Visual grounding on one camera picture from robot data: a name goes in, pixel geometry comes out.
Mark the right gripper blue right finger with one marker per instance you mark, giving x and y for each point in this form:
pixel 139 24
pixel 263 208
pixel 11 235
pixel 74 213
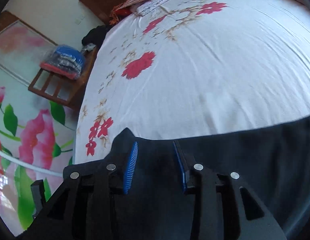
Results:
pixel 187 166

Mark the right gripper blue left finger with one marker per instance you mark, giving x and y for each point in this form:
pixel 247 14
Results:
pixel 121 170

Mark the black Anta sports pants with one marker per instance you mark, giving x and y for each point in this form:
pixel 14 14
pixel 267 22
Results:
pixel 243 185

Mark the floral wardrobe sliding door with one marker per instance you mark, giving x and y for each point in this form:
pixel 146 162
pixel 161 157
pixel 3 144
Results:
pixel 36 135

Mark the wooden chair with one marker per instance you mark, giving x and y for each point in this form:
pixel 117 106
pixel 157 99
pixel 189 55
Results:
pixel 60 89

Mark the white floral bed sheet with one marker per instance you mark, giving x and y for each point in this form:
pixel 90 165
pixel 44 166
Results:
pixel 197 67

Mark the plastic bag of clothes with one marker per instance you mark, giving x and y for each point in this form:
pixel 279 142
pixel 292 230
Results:
pixel 64 60

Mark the black clothes pile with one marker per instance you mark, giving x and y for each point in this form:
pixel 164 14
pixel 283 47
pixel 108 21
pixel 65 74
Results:
pixel 96 36

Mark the red pillow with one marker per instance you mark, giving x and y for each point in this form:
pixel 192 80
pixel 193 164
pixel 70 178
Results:
pixel 121 13

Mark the white wall socket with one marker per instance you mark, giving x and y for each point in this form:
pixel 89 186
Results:
pixel 79 19

